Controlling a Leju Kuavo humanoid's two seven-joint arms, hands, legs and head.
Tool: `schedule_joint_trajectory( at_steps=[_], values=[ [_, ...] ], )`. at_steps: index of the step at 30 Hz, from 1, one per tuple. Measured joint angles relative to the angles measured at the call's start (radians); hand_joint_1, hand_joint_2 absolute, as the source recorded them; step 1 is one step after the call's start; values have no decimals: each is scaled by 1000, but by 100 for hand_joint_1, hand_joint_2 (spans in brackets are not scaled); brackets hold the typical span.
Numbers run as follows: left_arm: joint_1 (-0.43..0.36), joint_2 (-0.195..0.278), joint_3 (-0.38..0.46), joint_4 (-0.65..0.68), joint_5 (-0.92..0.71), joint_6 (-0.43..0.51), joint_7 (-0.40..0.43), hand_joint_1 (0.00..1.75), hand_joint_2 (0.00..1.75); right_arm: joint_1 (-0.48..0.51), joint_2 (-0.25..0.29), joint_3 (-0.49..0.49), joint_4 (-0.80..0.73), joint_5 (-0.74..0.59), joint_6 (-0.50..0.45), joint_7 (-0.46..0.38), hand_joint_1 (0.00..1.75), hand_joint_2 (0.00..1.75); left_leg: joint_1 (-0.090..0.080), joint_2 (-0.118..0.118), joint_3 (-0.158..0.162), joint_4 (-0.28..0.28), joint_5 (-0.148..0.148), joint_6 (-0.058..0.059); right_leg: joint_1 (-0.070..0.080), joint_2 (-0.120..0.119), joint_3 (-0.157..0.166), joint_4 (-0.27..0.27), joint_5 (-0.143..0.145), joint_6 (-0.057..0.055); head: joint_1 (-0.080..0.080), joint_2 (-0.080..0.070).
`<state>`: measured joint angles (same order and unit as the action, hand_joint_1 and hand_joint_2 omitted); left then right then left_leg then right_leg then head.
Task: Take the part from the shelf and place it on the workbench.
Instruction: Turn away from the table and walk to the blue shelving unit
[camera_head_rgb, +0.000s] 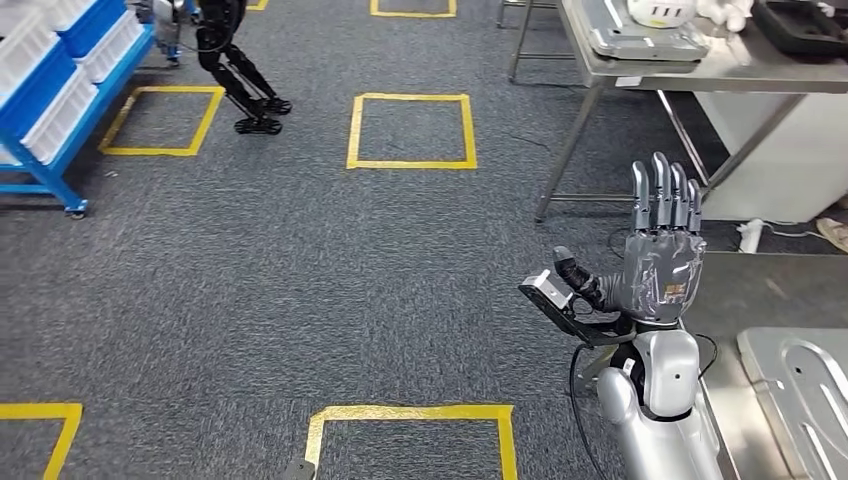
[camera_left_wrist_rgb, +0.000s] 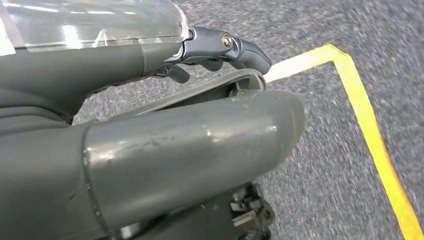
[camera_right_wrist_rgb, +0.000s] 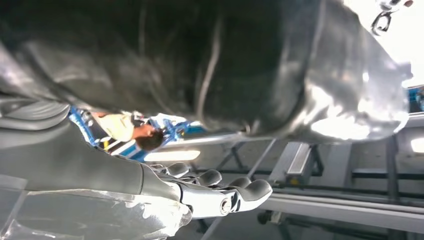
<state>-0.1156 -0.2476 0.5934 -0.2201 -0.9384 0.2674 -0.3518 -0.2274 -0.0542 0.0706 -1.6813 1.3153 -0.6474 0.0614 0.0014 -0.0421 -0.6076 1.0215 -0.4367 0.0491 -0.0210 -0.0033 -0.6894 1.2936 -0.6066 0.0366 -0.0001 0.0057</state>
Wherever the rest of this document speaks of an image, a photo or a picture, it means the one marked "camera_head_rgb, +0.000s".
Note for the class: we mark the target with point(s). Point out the black robot foot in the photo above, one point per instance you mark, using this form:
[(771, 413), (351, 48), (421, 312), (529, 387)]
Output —
[(298, 472)]

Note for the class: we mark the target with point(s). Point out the yellow floor tape square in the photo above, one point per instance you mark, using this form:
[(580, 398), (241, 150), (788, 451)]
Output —
[(411, 413), (411, 13), (354, 132)]

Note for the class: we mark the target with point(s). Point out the black tray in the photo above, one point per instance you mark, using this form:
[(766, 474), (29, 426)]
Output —
[(802, 30)]

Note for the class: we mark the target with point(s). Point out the white plastic crate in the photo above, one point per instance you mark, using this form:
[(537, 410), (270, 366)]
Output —
[(26, 50), (60, 119), (112, 46)]

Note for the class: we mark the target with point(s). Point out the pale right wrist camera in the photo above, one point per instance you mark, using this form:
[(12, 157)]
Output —
[(546, 286)]

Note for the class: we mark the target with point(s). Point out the black humanoid robot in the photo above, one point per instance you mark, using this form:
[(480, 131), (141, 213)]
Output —
[(232, 66)]

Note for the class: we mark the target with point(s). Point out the white cabinet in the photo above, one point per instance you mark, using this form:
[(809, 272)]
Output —
[(795, 159)]

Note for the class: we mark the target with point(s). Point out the steel table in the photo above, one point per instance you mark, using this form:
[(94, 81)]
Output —
[(523, 40), (729, 73)]

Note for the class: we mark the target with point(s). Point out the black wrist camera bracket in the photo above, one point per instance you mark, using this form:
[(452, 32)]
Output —
[(583, 328)]

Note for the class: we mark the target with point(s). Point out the white cloth bundle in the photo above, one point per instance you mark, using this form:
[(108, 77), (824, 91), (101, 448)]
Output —
[(729, 13)]

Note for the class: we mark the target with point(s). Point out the steel workbench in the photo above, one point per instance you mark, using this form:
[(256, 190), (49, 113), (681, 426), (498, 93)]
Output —
[(762, 291)]

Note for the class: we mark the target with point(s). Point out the white rounded shell part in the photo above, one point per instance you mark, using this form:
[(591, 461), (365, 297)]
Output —
[(662, 12)]

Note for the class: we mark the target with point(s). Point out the stamped metal panel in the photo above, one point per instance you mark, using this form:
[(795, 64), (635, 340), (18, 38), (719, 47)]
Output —
[(636, 40), (808, 397)]

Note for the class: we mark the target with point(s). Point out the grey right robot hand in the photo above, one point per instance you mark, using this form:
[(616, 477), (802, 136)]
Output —
[(662, 278)]

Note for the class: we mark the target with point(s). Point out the blue wheeled rack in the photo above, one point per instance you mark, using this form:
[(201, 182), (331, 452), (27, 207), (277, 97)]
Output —
[(60, 179)]

